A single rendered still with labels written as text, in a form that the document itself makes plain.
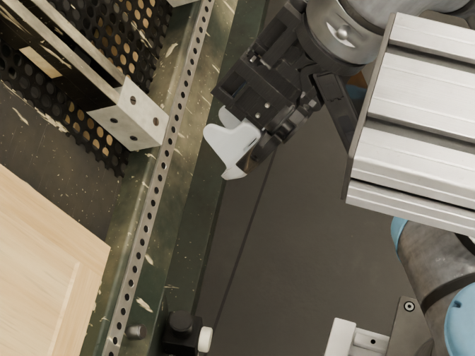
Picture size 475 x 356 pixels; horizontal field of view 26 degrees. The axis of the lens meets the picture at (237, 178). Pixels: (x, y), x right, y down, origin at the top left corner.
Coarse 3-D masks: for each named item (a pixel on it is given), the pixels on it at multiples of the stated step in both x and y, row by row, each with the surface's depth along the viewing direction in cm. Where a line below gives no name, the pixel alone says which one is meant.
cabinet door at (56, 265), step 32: (0, 192) 152; (32, 192) 158; (0, 224) 152; (32, 224) 157; (64, 224) 163; (0, 256) 151; (32, 256) 156; (64, 256) 162; (96, 256) 168; (0, 288) 150; (32, 288) 156; (64, 288) 161; (96, 288) 167; (0, 320) 150; (32, 320) 155; (64, 320) 160; (0, 352) 149; (32, 352) 154; (64, 352) 159
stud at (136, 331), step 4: (132, 324) 167; (136, 324) 166; (140, 324) 166; (128, 328) 166; (132, 328) 166; (136, 328) 165; (140, 328) 165; (144, 328) 166; (128, 332) 166; (132, 332) 165; (136, 332) 165; (140, 332) 165; (144, 332) 166; (128, 336) 166; (132, 336) 166; (136, 336) 165; (140, 336) 165; (144, 336) 166
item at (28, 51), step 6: (24, 48) 161; (30, 48) 160; (30, 54) 162; (36, 54) 161; (36, 60) 163; (42, 60) 162; (42, 66) 164; (48, 66) 164; (48, 72) 165; (54, 72) 165
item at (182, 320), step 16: (160, 304) 175; (160, 320) 177; (176, 320) 175; (192, 320) 176; (160, 336) 181; (176, 336) 177; (192, 336) 178; (208, 336) 179; (160, 352) 184; (176, 352) 181; (192, 352) 179
